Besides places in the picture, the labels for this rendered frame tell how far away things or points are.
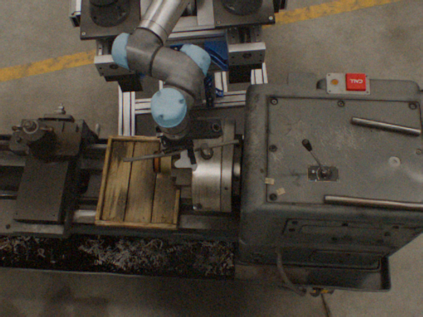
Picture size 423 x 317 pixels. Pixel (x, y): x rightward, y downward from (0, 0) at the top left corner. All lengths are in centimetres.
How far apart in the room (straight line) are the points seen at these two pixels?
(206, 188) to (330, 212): 38
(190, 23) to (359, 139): 83
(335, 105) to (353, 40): 178
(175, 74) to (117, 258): 117
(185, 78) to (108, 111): 202
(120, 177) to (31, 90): 154
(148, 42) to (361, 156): 72
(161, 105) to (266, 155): 52
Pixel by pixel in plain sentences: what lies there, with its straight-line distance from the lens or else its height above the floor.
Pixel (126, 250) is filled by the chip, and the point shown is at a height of 58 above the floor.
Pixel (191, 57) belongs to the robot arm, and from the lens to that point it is 108.
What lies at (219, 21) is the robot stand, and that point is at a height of 116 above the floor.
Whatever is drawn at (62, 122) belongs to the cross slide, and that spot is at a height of 97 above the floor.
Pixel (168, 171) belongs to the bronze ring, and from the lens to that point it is 162.
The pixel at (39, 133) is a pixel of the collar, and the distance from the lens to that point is 175.
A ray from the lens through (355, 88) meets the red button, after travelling 159.
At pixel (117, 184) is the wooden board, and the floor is 89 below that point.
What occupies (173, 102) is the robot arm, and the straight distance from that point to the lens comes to 103.
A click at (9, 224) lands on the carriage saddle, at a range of 194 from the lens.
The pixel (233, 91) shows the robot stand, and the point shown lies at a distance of 278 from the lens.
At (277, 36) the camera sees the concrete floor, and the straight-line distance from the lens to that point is 327.
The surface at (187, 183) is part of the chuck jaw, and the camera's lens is 158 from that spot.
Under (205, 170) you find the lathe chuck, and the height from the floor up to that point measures 122.
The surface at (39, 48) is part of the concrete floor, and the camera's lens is 346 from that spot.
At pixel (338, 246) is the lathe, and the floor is 86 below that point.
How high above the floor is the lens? 258
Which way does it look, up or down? 66 degrees down
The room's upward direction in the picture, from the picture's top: 6 degrees counter-clockwise
